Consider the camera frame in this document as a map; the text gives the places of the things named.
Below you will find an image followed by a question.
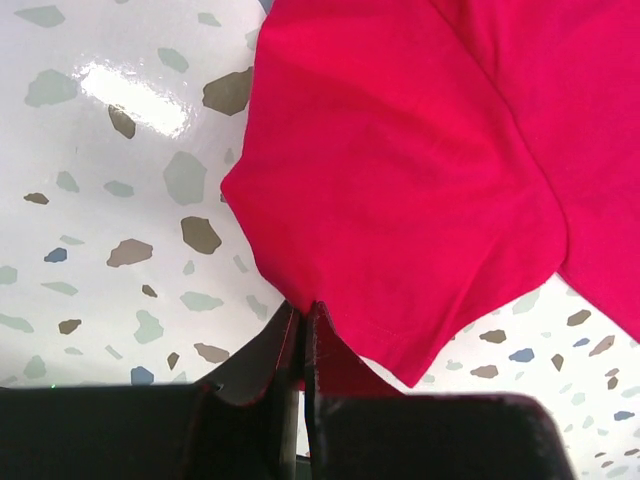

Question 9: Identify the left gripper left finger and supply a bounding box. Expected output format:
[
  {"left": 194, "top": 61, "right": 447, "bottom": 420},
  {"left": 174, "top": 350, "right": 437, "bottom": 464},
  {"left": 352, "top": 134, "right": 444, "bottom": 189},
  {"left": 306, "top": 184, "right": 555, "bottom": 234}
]
[{"left": 1, "top": 304, "right": 300, "bottom": 479}]

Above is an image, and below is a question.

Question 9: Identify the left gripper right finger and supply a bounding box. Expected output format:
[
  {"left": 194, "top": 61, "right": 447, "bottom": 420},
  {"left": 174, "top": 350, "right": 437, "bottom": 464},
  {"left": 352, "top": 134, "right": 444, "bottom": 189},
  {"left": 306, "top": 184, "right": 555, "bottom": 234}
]
[{"left": 304, "top": 303, "right": 574, "bottom": 479}]

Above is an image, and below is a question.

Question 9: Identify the pink t shirt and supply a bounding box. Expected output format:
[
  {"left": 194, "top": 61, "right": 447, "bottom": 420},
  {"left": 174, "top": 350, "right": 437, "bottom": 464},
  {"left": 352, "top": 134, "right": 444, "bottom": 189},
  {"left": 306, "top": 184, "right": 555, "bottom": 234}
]
[{"left": 221, "top": 1, "right": 639, "bottom": 386}]

